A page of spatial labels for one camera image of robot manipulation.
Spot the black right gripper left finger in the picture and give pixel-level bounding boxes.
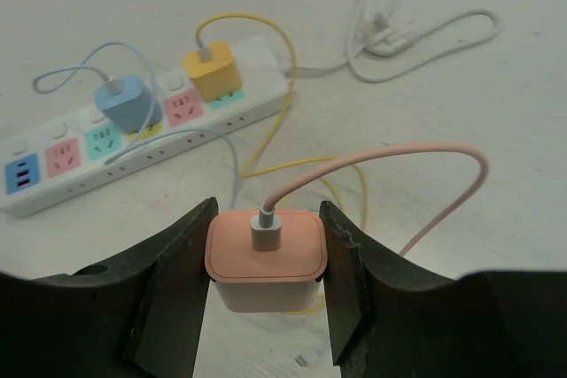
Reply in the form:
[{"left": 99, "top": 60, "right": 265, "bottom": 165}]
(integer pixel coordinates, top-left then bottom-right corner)
[{"left": 1, "top": 198, "right": 219, "bottom": 377}]

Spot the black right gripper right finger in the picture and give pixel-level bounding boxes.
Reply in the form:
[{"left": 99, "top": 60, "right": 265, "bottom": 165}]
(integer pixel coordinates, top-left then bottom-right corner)
[{"left": 319, "top": 202, "right": 566, "bottom": 377}]

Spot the pink charger plug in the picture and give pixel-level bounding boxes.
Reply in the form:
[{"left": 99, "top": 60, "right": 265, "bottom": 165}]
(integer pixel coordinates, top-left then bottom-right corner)
[{"left": 205, "top": 210, "right": 328, "bottom": 313}]

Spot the pink charger cable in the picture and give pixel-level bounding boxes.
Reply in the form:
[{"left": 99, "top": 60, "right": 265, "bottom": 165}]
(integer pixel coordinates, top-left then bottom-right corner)
[{"left": 250, "top": 141, "right": 492, "bottom": 259}]

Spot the white colourful power strip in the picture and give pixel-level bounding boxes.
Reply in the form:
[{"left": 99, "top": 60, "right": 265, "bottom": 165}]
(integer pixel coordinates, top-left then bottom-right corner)
[{"left": 1, "top": 36, "right": 288, "bottom": 218}]

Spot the blue charger plug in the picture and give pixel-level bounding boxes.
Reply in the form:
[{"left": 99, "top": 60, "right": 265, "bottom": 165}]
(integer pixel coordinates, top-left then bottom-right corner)
[{"left": 95, "top": 74, "right": 155, "bottom": 134}]

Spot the yellow charger plug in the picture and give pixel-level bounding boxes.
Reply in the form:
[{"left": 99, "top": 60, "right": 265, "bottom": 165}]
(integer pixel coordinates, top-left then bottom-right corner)
[{"left": 183, "top": 41, "right": 243, "bottom": 103}]

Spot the light blue charger cable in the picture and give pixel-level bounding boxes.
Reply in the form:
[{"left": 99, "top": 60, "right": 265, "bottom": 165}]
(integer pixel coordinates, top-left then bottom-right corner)
[{"left": 32, "top": 42, "right": 329, "bottom": 370}]

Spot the white power strip cord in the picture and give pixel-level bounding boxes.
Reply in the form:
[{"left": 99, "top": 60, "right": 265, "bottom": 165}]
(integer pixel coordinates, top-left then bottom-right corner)
[{"left": 283, "top": 0, "right": 501, "bottom": 85}]

